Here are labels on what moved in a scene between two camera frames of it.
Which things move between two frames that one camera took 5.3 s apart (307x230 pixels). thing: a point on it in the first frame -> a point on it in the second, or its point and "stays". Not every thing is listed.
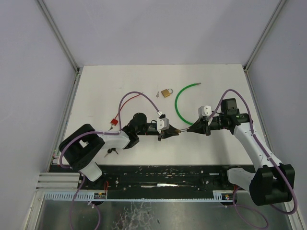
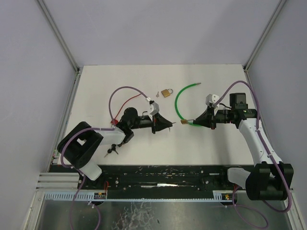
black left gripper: x=160 y=133 -> x=154 y=123
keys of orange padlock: x=110 y=150 stays
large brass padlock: x=165 y=92 stays
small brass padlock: x=179 y=131 -> x=184 y=121
